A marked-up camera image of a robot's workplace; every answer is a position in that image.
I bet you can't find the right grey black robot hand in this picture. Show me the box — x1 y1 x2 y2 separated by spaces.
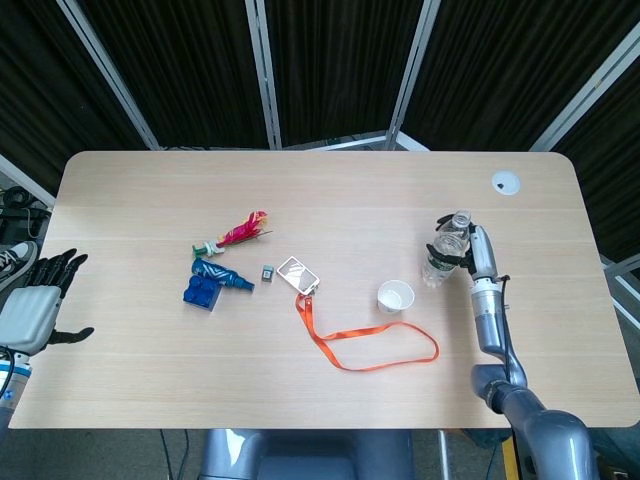
424 213 501 281

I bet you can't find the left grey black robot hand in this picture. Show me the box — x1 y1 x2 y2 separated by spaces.
0 248 95 357

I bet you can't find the clear plastic water bottle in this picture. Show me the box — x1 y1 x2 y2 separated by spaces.
421 209 474 289

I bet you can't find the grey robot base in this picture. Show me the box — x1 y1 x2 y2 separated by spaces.
199 428 416 480

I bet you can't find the white paper cup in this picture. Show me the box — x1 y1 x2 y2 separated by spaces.
376 279 416 315

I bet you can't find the black white sneaker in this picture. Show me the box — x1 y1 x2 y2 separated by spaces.
0 240 40 292

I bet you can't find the black curtain panel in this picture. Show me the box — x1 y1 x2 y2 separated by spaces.
74 0 274 150
0 0 151 196
399 0 640 151
554 64 640 264
264 0 426 147

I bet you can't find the blue building brick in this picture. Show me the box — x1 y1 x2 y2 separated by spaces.
181 276 225 312

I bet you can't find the grey metal partition foot bar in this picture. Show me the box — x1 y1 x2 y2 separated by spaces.
282 130 431 152

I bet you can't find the clear badge holder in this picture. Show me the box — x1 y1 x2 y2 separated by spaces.
276 255 321 295

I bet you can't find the white table leg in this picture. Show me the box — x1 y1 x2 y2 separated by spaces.
437 428 451 480

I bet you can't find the red feather shuttlecock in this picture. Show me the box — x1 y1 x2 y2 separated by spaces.
192 210 275 257

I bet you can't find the white cable grommet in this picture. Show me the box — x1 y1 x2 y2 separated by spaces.
490 170 522 196

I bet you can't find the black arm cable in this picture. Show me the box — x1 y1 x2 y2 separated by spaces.
497 273 525 387

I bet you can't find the black cable bundle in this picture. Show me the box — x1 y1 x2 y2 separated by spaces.
0 184 51 244

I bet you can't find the grey metal partition post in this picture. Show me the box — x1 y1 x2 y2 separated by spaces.
387 0 442 150
55 0 162 150
243 0 284 150
528 22 640 152
0 153 56 207

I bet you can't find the orange lanyard strap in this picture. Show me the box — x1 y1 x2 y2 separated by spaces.
295 292 441 373

